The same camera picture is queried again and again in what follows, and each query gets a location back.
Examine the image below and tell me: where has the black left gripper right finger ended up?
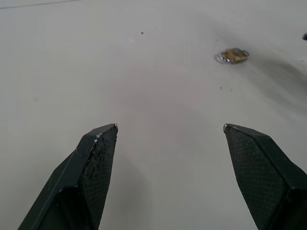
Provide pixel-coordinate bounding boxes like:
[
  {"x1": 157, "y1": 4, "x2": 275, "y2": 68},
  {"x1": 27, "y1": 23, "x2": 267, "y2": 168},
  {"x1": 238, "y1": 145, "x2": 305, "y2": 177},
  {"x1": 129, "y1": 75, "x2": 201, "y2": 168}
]
[{"x1": 223, "y1": 123, "x2": 307, "y2": 230}]

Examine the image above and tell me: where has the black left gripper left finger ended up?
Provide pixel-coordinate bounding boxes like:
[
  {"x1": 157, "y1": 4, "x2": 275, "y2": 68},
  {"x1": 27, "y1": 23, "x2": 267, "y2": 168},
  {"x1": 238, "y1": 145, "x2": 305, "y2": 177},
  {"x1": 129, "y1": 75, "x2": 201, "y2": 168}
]
[{"x1": 18, "y1": 123, "x2": 118, "y2": 230}]

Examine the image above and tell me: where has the small brass padlock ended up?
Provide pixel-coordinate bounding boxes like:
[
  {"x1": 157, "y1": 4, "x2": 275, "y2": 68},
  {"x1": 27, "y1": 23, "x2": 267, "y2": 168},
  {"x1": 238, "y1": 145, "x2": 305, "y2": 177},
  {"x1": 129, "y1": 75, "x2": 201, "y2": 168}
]
[{"x1": 224, "y1": 48, "x2": 249, "y2": 64}]

